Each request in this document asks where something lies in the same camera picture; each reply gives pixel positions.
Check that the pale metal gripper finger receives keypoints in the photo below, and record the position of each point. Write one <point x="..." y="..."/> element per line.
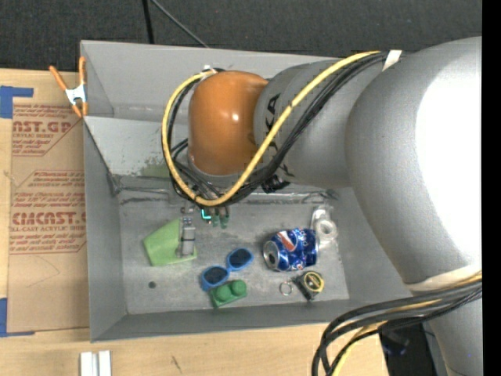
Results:
<point x="189" y="233"/>
<point x="184" y="249"/>

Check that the light green wedge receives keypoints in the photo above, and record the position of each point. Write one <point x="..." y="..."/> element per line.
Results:
<point x="162" y="245"/>

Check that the grey metal bin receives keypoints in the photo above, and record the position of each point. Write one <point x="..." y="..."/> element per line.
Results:
<point x="156" y="288"/>

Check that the blue sunglasses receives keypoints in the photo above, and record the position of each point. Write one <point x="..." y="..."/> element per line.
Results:
<point x="239" y="259"/>

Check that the green two-stud toy brick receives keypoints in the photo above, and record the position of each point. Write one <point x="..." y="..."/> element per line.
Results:
<point x="227" y="294"/>

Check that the crushed blue drink can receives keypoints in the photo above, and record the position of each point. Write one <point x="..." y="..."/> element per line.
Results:
<point x="293" y="249"/>

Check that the clear tape roll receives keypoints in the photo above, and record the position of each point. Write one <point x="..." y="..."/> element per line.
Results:
<point x="325" y="227"/>

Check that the black and yellow tape measure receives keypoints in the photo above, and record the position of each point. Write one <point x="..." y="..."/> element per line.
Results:
<point x="313" y="282"/>

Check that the brown cardboard board, red print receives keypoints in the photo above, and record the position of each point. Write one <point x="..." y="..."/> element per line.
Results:
<point x="47" y="280"/>

